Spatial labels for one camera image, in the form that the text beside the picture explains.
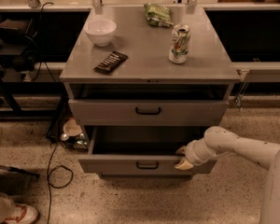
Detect white red sneaker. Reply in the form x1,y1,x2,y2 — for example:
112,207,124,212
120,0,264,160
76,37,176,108
1,203,39,224

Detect grey top drawer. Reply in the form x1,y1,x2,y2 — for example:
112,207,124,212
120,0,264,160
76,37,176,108
69,99,228,126

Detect green snack bag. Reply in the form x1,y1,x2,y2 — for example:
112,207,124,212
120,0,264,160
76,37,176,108
144,4,173,28

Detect grey drawer cabinet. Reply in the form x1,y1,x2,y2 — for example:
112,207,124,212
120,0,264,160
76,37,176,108
59,5,242,180

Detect white bowl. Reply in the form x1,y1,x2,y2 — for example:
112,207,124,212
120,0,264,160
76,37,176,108
84,20,117,47

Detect white green soda can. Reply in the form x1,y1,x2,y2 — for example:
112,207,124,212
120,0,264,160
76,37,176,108
169,24,191,63

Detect black floor cable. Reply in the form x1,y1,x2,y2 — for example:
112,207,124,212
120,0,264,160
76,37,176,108
45,143,75,224

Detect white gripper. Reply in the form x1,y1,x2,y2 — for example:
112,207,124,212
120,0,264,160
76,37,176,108
175,140,208,171

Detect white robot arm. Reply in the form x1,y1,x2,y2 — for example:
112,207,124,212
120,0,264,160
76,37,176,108
175,126,280,224

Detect wire basket with items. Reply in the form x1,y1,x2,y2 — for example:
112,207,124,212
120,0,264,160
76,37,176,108
60,118,89,151

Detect black equipment on stand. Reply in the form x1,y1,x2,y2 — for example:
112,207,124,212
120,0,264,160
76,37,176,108
0,15,40,81

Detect dark chocolate bar wrapper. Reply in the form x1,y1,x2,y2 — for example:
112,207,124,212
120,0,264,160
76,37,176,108
93,51,128,75

